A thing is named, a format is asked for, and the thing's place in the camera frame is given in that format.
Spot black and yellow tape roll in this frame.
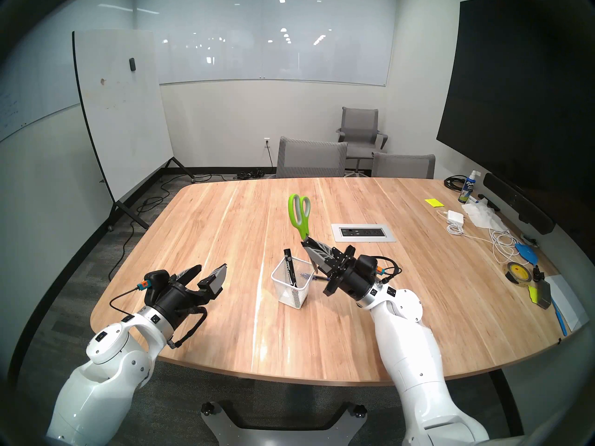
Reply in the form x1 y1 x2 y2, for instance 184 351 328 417
506 262 535 287

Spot flat blue plastic object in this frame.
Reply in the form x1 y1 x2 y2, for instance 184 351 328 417
515 243 540 265

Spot silver table power outlet panel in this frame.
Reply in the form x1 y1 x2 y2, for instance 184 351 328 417
331 223 397 243

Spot green handled scissors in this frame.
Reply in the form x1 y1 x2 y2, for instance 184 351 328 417
288 194 322 274

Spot crumpled white tissue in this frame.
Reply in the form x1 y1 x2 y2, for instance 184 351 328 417
461 201 507 231

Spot thin blue stick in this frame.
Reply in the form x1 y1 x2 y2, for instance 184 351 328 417
551 297 569 336

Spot gray robot base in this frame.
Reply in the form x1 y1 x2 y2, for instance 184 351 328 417
200 399 372 446

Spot long black floor cable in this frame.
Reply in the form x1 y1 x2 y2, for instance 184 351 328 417
108 173 233 283

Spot black sleeved left gripper cable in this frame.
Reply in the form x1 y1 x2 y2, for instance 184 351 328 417
168 306 209 349

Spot whiteboard cleaner spray bottle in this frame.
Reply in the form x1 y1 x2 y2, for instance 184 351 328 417
458 170 479 204

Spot thin black left camera cable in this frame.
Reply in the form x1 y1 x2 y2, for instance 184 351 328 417
109 286 143 316

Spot white mesh pen holder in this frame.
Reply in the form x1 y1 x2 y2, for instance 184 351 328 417
271 257 314 309

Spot rolling whiteboard on black stand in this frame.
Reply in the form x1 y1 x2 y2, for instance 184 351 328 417
72 29 196 230

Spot gray swivel chair with armrests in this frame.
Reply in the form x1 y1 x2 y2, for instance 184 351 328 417
336 107 389 174

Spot wide wall glass whiteboard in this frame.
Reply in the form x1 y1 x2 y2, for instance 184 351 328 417
135 0 398 87

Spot large black wall television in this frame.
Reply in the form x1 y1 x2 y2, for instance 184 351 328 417
436 0 595 209

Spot wall whiteboard with handwriting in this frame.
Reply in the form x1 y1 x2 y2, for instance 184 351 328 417
0 13 84 144

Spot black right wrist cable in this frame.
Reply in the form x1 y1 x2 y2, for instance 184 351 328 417
372 256 403 283

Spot yellow and black block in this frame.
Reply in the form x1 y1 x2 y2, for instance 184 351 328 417
528 280 554 309

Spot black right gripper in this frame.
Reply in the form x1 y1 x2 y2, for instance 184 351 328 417
302 236 377 300

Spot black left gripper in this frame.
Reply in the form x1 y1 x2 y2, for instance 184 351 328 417
152 262 229 333

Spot gray mesh office chair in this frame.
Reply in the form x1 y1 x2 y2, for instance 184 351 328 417
276 137 348 179
371 152 436 180

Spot white charger cable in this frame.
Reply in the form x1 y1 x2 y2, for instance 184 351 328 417
437 210 530 267

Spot white paper sheet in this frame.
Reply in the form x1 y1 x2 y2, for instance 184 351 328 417
544 275 590 332

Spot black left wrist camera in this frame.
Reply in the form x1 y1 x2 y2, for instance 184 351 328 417
139 269 171 307

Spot black video sound bar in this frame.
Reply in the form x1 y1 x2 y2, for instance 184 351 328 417
483 172 556 235

